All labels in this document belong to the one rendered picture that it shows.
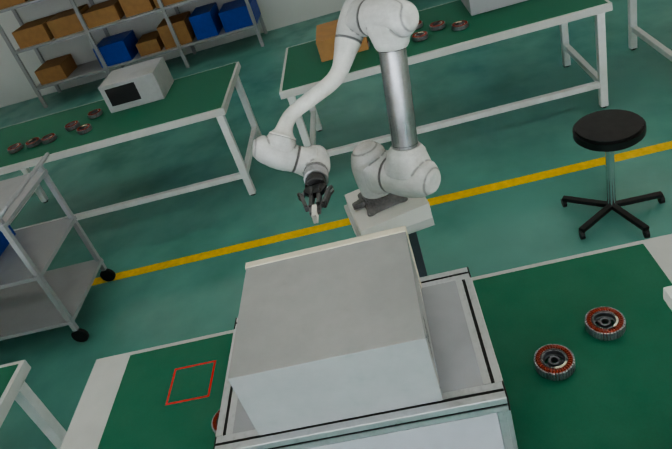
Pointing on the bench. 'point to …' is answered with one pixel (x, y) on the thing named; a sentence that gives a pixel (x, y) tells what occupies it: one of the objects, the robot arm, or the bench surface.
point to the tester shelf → (445, 360)
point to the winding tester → (333, 334)
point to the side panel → (507, 430)
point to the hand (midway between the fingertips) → (315, 213)
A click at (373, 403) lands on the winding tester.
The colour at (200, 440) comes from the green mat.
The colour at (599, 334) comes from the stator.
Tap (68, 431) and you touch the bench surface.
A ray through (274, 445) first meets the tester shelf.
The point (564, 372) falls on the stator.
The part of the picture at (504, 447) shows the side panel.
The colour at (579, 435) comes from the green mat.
